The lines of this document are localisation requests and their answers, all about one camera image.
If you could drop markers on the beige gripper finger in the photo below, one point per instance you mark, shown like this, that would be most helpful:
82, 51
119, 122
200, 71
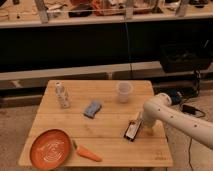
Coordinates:
149, 131

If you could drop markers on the translucent white cup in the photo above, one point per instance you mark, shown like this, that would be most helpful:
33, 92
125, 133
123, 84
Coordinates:
123, 89

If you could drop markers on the black power adapter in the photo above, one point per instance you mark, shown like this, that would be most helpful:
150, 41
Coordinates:
189, 109

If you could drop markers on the wooden table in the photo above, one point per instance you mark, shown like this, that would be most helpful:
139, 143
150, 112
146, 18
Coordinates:
103, 134

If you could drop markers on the blue sponge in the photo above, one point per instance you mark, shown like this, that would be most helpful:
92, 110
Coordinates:
92, 109

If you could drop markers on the orange toy carrot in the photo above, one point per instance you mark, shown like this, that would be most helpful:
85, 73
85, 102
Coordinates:
86, 153

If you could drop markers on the black bin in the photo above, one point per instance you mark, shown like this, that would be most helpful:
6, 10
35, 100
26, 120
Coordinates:
185, 57

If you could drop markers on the small white bottle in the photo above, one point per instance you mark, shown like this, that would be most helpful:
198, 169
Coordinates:
62, 95

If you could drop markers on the orange plate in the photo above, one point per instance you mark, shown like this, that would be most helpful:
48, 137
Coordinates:
50, 150

